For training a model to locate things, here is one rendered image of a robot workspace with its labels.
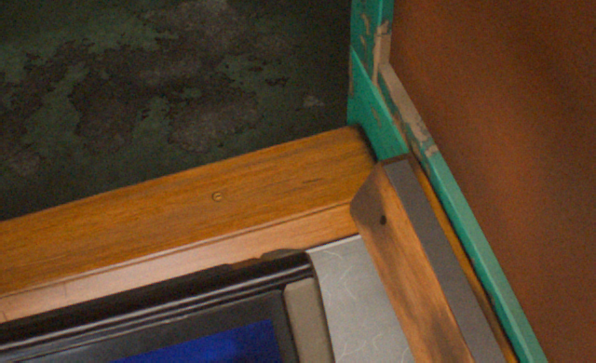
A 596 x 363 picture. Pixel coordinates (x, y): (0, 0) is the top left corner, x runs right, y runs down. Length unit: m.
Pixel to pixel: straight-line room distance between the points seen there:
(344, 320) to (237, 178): 0.18
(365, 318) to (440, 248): 0.13
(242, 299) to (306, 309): 0.03
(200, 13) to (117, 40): 0.25
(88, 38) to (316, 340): 1.85
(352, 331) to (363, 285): 0.05
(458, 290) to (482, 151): 0.11
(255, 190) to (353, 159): 0.10
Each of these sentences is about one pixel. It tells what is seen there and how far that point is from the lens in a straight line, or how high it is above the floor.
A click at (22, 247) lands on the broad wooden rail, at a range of 0.74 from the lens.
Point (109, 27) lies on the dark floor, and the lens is 2.11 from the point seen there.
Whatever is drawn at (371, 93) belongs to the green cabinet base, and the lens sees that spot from 0.71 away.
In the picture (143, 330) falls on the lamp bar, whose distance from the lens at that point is 0.28.
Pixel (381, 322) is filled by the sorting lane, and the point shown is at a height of 0.74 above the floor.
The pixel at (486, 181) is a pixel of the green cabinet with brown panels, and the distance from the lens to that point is 0.54.
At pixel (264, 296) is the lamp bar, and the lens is 0.28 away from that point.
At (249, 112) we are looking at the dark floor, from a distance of 1.80.
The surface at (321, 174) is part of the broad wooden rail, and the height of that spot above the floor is 0.76.
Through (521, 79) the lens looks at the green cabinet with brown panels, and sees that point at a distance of 0.46.
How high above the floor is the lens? 1.35
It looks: 53 degrees down
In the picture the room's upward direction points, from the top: 2 degrees counter-clockwise
